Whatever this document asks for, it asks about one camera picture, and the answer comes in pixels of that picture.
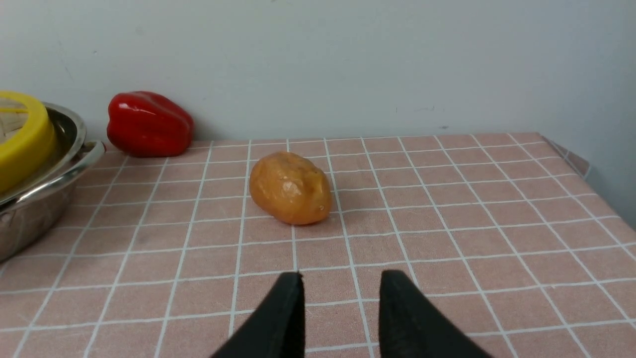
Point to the red toy bell pepper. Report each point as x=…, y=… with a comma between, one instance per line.
x=148, y=124

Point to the orange toy potato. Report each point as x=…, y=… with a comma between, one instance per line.
x=290, y=188

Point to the pink checkered tablecloth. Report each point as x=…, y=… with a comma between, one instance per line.
x=164, y=258

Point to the yellow woven steamer lid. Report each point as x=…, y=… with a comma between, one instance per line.
x=28, y=138

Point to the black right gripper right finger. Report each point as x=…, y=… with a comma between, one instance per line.
x=410, y=326

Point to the stainless steel pot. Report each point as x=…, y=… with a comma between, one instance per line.
x=31, y=210

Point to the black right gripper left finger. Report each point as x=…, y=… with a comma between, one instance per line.
x=276, y=329

